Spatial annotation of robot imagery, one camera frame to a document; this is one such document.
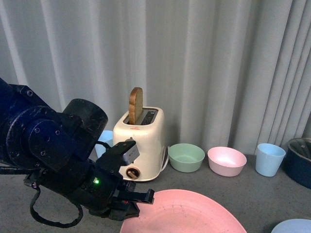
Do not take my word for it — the light blue cup left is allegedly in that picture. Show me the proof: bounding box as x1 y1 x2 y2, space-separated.
95 130 114 158

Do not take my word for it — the light blue cup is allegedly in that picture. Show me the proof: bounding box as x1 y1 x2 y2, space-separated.
256 143 286 177
95 130 114 158

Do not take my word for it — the dark blue saucepan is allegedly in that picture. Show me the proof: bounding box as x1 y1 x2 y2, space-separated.
284 148 311 189

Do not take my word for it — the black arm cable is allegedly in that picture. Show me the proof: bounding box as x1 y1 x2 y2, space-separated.
29 186 84 228

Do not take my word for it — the pink bowl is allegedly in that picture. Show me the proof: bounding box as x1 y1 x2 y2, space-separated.
207 147 247 177

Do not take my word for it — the toasted bread slice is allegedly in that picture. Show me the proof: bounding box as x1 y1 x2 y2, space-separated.
128 87 143 125

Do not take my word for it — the pink plate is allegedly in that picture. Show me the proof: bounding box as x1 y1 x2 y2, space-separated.
120 189 245 233

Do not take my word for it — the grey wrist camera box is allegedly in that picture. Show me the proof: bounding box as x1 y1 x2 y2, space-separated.
121 138 140 166

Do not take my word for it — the light blue cup right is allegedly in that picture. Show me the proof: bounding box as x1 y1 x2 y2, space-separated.
256 143 286 177

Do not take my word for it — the green bowl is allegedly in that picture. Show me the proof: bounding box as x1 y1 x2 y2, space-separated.
168 143 205 173

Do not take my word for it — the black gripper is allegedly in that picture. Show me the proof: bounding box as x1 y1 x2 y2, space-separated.
24 142 155 220

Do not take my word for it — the light blue plate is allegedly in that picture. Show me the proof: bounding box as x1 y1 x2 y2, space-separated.
271 219 311 233

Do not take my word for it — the glass pot lid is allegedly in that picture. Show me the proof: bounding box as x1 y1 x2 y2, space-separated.
288 138 311 160

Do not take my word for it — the white toaster cable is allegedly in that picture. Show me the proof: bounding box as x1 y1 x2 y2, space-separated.
159 146 170 173

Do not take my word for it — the cream white toaster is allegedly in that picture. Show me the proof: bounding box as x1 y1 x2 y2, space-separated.
113 107 166 182

